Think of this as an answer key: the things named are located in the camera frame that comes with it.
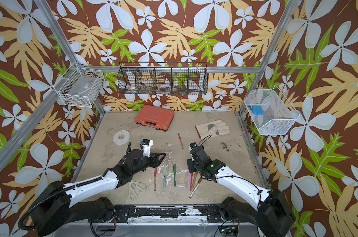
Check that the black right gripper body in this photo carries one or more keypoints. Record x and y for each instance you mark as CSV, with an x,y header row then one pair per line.
x,y
192,165

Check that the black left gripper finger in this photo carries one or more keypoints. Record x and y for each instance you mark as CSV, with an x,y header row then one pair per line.
x,y
158,161
158,155

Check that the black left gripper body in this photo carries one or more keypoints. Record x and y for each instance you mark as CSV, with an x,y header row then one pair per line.
x,y
152,158

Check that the red brown pen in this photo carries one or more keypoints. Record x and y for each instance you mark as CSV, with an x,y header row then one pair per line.
x,y
194,177

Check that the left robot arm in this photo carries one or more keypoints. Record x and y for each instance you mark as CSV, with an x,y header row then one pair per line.
x,y
61,204

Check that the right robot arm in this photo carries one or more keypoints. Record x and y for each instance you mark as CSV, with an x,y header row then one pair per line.
x,y
267,209

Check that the red pen on table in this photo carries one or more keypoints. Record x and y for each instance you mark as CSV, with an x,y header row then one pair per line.
x,y
155,178

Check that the light green pen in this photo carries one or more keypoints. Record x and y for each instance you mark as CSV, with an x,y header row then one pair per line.
x,y
165,176

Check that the dark green pen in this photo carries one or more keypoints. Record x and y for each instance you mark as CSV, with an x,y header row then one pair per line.
x,y
175,174

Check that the brown white marker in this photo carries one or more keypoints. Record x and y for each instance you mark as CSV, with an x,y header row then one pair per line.
x,y
196,187

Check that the red plastic tool case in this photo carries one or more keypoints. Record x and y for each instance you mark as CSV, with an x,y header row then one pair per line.
x,y
155,117

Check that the white tape roll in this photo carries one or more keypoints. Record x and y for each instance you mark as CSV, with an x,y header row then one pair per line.
x,y
121,137

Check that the white canvas work glove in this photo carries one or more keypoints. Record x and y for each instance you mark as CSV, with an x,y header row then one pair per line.
x,y
214,128

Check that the blue object in basket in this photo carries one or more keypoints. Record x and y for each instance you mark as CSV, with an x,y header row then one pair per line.
x,y
256,110

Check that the white mesh basket right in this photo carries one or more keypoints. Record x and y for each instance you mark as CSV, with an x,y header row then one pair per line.
x,y
279,114

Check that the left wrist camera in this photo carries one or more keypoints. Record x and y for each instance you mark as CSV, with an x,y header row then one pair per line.
x,y
146,145

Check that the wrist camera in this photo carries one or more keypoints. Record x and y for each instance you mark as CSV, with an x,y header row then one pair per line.
x,y
192,145
146,145

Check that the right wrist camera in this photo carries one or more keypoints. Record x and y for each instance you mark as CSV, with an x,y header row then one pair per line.
x,y
192,145

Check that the beige handled scissors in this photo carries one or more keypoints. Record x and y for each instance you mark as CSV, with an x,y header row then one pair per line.
x,y
135,187

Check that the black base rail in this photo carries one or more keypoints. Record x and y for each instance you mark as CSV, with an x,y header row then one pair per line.
x,y
187,213

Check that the black wire basket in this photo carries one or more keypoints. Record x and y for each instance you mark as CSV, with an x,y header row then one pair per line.
x,y
163,78

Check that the white wire basket left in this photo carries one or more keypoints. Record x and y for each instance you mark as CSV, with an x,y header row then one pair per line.
x,y
79,86

